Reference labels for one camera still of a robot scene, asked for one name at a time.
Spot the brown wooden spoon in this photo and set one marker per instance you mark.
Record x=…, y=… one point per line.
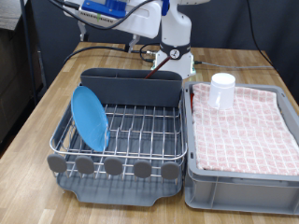
x=157, y=67

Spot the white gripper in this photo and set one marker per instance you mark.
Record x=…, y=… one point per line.
x=143, y=21

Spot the white plastic mug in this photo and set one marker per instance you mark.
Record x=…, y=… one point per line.
x=221, y=88

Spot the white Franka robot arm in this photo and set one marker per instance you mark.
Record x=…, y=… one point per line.
x=176, y=31

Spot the blue plate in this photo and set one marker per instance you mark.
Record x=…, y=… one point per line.
x=88, y=118

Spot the grey dish drying rack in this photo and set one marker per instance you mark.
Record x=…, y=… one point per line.
x=109, y=193

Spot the pink checked towel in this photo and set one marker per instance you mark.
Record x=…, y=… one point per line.
x=243, y=130

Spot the dark cabinet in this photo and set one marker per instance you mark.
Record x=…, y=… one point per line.
x=12, y=77

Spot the grey plastic crate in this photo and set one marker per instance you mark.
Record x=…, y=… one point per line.
x=236, y=193

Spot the orange item under towel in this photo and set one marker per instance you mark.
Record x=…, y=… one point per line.
x=191, y=99

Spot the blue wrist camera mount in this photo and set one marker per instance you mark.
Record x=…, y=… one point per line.
x=106, y=6

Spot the black metal pole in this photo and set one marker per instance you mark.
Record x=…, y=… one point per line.
x=27, y=46

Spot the dark grey cutlery holder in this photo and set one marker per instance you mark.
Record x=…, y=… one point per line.
x=140, y=90

